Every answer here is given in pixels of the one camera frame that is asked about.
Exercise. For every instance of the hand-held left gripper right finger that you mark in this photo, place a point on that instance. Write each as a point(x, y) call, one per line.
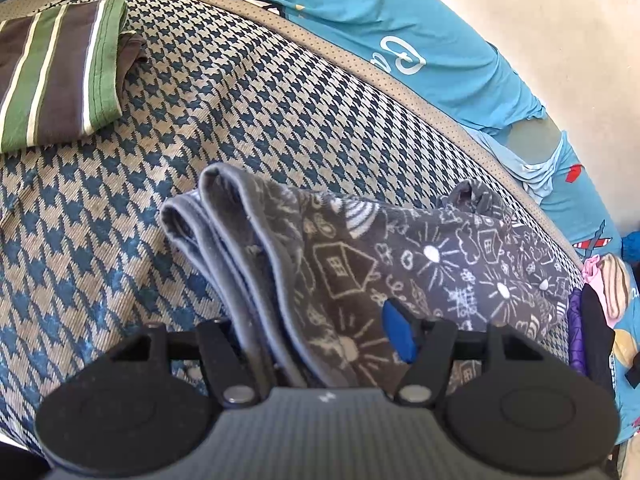
point(400, 331)

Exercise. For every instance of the grey doodle print fleece garment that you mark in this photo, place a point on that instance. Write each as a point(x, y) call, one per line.
point(380, 260)

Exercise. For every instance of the green brown striped folded garment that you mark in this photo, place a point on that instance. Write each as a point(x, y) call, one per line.
point(55, 75)

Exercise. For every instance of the blue beige houndstooth seat cushion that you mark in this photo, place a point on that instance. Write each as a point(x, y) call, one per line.
point(200, 110)

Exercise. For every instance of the pink striped folded garment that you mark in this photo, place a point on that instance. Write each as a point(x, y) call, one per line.
point(612, 285)

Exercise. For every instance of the black folded garment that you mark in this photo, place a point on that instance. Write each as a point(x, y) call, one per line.
point(597, 340)

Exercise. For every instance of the blue airplane print sofa cover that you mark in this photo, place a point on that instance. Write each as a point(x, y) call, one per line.
point(430, 25)

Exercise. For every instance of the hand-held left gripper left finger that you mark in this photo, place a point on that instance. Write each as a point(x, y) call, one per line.
point(222, 360)

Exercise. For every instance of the blue soft object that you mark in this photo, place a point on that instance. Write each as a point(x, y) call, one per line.
point(631, 247)

